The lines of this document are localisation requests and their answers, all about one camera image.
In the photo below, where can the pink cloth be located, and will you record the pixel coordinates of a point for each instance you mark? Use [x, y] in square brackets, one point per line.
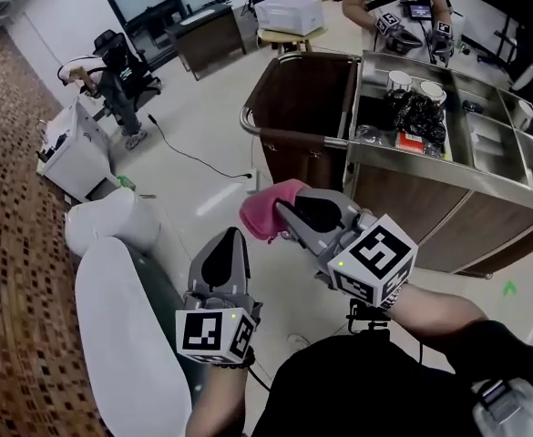
[261, 212]

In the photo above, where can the white floor printer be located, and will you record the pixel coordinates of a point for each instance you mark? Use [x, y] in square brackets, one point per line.
[79, 153]

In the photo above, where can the clear bottle red label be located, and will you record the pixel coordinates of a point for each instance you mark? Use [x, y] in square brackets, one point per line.
[412, 141]

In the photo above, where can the white power strip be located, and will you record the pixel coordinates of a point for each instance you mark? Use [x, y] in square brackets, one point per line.
[251, 181]

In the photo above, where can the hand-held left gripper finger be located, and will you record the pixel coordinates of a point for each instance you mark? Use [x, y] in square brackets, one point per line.
[245, 271]
[197, 280]

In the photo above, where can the person's black shirt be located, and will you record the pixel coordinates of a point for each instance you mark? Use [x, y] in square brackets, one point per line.
[352, 380]

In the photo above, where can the brown fabric laundry hamper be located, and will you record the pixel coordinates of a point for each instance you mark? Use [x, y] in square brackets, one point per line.
[302, 94]

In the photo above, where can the small green object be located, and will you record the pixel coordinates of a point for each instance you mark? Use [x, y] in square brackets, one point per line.
[126, 182]

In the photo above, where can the light wooden stool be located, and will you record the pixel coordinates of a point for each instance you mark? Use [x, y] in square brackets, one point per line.
[293, 39]

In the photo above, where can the white grey office chair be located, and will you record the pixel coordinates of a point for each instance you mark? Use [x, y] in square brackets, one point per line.
[528, 71]

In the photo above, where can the white sofa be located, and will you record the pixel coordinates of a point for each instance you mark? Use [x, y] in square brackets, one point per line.
[125, 312]

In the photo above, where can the steel and wood housekeeping cart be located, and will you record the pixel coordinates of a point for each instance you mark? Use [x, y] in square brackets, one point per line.
[430, 212]

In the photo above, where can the person's white shoe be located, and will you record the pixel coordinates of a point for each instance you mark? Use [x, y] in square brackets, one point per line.
[298, 340]

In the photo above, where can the dark wooden cabinet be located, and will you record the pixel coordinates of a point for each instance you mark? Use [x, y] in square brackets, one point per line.
[207, 43]

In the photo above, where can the black screen stand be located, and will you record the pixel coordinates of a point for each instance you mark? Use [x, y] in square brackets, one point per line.
[507, 39]

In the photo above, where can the white desktop printer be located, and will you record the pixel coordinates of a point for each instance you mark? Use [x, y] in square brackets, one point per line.
[289, 14]

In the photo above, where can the metal wrist watch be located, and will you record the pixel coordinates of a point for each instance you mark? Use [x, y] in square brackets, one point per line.
[391, 298]

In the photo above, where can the black plastic bag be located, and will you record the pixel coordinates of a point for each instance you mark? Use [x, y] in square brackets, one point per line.
[416, 116]

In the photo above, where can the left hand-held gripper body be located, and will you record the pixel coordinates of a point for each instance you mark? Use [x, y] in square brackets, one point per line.
[213, 335]

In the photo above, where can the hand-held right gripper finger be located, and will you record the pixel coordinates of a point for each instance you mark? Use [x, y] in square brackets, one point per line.
[307, 237]
[325, 210]

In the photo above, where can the person's left forearm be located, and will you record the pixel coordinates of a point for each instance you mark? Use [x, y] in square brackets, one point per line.
[216, 403]

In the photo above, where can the person's right forearm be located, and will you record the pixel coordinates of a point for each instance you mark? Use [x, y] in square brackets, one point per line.
[439, 312]

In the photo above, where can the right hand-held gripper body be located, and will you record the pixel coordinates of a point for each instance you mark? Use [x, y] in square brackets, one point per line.
[375, 257]

